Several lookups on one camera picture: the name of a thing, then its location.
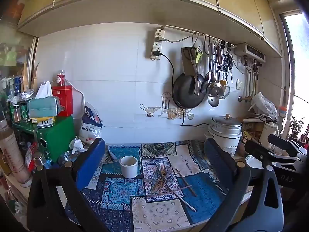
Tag metal hanging rail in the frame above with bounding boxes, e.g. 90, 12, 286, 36
164, 25, 236, 47

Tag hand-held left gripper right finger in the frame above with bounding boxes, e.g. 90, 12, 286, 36
203, 138, 284, 232

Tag potted plant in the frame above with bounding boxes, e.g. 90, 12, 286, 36
288, 116, 305, 141

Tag clear plastic bag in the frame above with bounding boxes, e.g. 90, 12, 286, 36
251, 92, 278, 121

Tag small mesh strainer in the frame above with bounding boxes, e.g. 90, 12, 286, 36
218, 84, 231, 100

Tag brown chopstick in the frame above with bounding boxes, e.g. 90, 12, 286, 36
145, 185, 193, 198
175, 168, 197, 197

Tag metal ladle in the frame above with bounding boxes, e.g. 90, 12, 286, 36
207, 94, 220, 108

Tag glass spice jar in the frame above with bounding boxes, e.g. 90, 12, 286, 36
12, 104, 22, 123

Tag white water heater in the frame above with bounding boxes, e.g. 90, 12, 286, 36
234, 42, 266, 62

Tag white printed plastic bag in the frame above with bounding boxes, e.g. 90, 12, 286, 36
80, 101, 103, 142

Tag black handled scissors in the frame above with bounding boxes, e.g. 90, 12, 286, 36
224, 48, 233, 83

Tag small metal cup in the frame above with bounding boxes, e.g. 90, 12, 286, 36
32, 152, 47, 166

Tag patterned blue patchwork cloth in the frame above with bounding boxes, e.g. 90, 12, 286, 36
64, 140, 244, 232

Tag white chopstick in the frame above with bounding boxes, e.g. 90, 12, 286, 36
177, 192, 197, 212

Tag white cup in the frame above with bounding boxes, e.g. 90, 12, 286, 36
119, 156, 139, 179

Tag kitchen cleaver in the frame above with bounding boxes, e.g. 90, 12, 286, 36
181, 46, 199, 76

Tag small white teal tin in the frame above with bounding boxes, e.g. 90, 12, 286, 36
36, 120, 54, 128

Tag black power cable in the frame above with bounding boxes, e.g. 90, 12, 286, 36
158, 52, 213, 127

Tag white rice cooker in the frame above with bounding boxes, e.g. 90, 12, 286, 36
207, 113, 242, 156

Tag window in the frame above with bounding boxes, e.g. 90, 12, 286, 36
281, 12, 309, 141

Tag white electric kettle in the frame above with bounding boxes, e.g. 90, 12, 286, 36
259, 121, 280, 150

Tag metal kitchen scissors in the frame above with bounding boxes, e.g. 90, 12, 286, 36
183, 46, 201, 96

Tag metal skimmer spoon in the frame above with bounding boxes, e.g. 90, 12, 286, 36
207, 42, 222, 97

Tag crumpled white tissue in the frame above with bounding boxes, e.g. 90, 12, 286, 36
69, 138, 87, 154

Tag red cylinder jar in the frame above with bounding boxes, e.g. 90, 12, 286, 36
57, 70, 66, 87

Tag stack of paper cups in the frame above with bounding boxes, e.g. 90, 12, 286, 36
0, 118, 33, 188

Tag teal tissue box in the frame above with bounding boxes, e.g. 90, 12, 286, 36
27, 81, 61, 119

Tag red tin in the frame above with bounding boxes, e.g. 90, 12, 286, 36
52, 86, 74, 118

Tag black wok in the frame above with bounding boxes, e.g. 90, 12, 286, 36
172, 72, 208, 109

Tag green box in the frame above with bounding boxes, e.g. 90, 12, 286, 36
36, 115, 76, 163

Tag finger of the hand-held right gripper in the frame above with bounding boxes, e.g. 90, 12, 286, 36
267, 134, 307, 158
244, 140, 300, 166

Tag white power strip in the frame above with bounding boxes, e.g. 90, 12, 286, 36
151, 28, 165, 61

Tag green peeler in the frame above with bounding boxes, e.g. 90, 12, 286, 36
197, 45, 205, 64

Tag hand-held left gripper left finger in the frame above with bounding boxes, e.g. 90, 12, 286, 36
26, 138, 109, 232

